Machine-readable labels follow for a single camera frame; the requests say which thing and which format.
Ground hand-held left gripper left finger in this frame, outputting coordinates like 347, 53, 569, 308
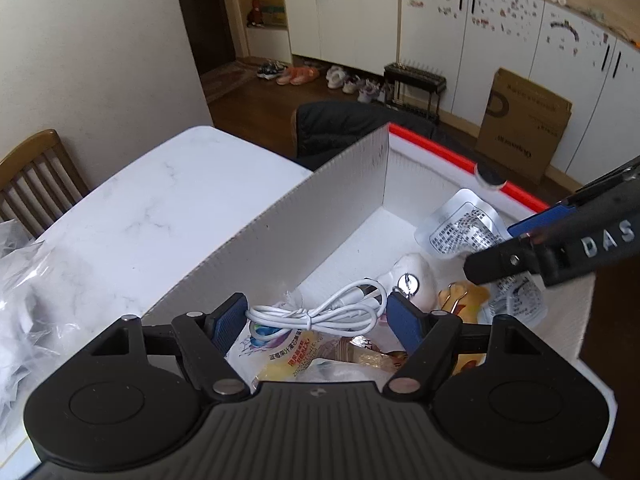
90, 292, 251, 403

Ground white cabinet unit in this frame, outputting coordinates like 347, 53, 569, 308
280, 0, 640, 191

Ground white plush keychain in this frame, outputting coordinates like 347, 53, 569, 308
380, 252, 436, 311

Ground dark wooden door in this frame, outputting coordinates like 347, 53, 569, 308
172, 0, 237, 81

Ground red cardboard box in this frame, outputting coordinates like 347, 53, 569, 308
142, 122, 618, 406

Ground wooden chair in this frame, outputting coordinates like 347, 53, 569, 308
0, 129, 91, 238

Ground black metal rack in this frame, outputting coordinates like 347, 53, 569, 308
382, 61, 447, 126

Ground white charging cable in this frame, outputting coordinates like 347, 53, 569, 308
245, 279, 388, 333

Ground row of shoes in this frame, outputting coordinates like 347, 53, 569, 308
256, 59, 386, 105

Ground brown doormat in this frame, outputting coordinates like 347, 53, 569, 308
200, 57, 261, 103

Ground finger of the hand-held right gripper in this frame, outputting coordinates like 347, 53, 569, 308
462, 210, 591, 286
507, 156, 640, 238

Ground white blue patterned desktop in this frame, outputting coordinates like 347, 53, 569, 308
0, 125, 313, 480

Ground clear plastic bag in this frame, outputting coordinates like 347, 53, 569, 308
0, 220, 56, 426

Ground yellow duck toy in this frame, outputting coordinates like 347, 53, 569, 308
439, 282, 493, 376

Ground blueberry bread packet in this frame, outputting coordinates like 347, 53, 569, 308
225, 317, 351, 396

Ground silver foil packet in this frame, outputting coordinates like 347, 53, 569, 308
414, 187, 507, 258
480, 272, 546, 328

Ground flat brown cardboard box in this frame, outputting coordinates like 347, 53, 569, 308
475, 67, 573, 181

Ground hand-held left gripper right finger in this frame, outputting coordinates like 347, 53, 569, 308
384, 290, 548, 403

